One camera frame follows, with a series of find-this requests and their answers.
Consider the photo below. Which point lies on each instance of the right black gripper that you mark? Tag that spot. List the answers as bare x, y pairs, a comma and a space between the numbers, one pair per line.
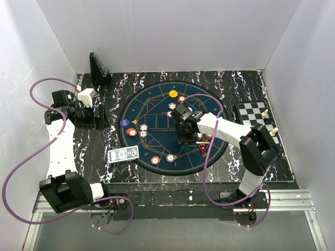
181, 138

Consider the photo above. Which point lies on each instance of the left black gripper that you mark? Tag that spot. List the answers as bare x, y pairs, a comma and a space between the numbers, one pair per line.
100, 123

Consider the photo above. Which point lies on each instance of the red black triangle marker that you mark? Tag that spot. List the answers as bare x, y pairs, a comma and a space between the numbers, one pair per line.
203, 147

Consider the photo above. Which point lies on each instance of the purple small blind button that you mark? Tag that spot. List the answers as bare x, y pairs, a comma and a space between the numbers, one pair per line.
124, 123

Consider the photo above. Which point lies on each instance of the blue white chips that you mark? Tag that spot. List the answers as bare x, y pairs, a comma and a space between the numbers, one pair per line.
172, 106
143, 127

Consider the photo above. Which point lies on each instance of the blue white chip stack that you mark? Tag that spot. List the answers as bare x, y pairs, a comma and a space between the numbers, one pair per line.
170, 158

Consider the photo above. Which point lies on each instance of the yellow round dealer button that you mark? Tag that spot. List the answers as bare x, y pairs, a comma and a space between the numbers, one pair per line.
173, 93

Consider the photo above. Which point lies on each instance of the red yellow chip stack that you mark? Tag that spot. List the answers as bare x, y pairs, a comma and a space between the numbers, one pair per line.
155, 160

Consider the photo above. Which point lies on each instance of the green poker chip stack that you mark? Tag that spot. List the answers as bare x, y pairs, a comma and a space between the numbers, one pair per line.
185, 147

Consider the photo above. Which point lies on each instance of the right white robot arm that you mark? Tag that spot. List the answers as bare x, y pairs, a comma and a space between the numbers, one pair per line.
257, 147

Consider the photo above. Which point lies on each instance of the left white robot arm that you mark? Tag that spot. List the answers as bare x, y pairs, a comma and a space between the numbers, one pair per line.
64, 188

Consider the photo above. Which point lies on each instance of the round blue poker mat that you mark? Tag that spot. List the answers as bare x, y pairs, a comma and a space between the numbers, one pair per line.
150, 106

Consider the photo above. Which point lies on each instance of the black card shoe stand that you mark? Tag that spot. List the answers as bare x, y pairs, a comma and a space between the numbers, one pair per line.
100, 75

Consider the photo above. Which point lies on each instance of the black white chessboard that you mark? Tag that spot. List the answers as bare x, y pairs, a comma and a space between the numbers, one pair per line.
249, 114

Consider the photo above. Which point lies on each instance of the black chess piece upper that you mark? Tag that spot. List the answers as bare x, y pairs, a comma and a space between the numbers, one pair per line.
268, 121

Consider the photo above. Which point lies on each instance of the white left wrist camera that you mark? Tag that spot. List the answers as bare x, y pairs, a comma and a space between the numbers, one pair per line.
86, 97

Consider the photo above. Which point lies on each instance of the aluminium frame rail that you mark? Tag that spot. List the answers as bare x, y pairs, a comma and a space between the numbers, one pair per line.
289, 223

